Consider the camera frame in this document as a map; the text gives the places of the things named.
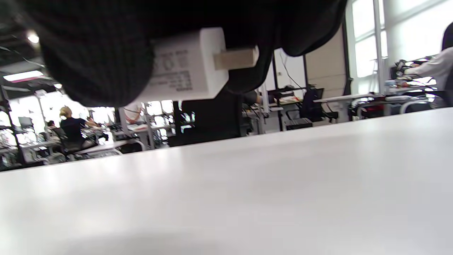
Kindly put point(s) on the person's right hand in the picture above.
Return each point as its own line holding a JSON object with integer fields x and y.
{"x": 106, "y": 42}

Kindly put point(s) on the white power adapter plug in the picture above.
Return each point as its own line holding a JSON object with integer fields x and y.
{"x": 184, "y": 67}

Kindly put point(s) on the round ceiling light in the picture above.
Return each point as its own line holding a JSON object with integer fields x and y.
{"x": 33, "y": 37}

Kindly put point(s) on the rectangular ceiling light panel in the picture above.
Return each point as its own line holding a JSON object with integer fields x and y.
{"x": 23, "y": 76}

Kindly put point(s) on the black office chair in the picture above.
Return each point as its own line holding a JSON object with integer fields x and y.
{"x": 313, "y": 104}
{"x": 65, "y": 143}

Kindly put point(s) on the black cabinet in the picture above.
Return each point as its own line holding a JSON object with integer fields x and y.
{"x": 207, "y": 120}

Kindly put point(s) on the white desk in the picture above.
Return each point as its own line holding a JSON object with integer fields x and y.
{"x": 348, "y": 102}

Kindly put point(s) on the beige wall panel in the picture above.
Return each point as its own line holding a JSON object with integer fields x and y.
{"x": 325, "y": 71}

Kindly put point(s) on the white window frame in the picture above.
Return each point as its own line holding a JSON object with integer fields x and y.
{"x": 378, "y": 42}

